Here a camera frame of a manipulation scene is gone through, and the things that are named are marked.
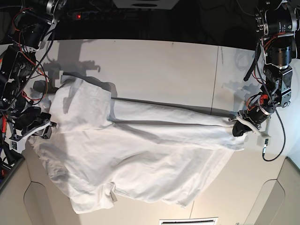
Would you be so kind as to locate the black bag at left edge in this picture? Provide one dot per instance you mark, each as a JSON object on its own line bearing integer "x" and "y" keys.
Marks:
{"x": 11, "y": 157}

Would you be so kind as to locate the white floor vent grille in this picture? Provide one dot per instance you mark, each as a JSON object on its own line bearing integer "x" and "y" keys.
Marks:
{"x": 197, "y": 221}

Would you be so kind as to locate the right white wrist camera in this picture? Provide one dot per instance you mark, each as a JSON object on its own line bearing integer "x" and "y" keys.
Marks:
{"x": 17, "y": 145}

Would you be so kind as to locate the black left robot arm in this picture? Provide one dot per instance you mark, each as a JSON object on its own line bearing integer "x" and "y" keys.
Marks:
{"x": 277, "y": 23}

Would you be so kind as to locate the white power strip red switch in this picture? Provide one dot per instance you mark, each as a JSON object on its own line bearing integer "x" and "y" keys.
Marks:
{"x": 93, "y": 15}

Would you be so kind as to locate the white t-shirt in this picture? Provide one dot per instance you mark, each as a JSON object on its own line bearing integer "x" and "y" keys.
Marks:
{"x": 104, "y": 147}

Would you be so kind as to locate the red handled tool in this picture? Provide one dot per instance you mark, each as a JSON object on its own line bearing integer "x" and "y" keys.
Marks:
{"x": 4, "y": 128}

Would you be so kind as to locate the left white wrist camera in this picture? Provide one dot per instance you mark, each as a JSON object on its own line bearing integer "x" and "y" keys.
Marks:
{"x": 262, "y": 139}

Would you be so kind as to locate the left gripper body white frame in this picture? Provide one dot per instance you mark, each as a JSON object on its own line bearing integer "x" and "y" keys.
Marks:
{"x": 254, "y": 118}

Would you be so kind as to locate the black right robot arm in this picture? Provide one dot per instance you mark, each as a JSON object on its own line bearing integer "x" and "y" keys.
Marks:
{"x": 30, "y": 28}

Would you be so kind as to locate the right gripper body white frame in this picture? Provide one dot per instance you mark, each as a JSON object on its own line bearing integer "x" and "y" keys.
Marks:
{"x": 28, "y": 121}

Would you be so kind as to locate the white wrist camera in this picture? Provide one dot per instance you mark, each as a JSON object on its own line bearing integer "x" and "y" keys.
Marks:
{"x": 262, "y": 139}
{"x": 17, "y": 145}

